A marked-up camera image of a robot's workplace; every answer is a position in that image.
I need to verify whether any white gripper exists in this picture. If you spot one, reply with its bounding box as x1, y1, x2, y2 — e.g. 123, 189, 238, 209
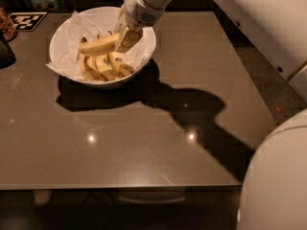
113, 0, 164, 53

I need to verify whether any large yellow banana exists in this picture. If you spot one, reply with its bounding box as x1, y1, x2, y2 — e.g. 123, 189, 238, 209
79, 34, 119, 57

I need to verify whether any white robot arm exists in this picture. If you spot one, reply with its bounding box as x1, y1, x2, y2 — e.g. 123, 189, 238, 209
118, 0, 307, 230

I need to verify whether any white paper liner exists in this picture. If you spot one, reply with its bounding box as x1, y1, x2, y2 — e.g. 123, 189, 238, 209
47, 7, 156, 89

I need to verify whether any black white marker tag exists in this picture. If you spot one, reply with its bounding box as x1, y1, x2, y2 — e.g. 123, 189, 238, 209
10, 11, 47, 32

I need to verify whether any brown patterned object far left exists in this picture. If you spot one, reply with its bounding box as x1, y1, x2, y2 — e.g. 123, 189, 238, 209
0, 7, 17, 41

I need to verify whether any dark object at left edge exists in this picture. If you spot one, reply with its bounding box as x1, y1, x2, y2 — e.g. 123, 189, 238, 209
0, 33, 16, 68

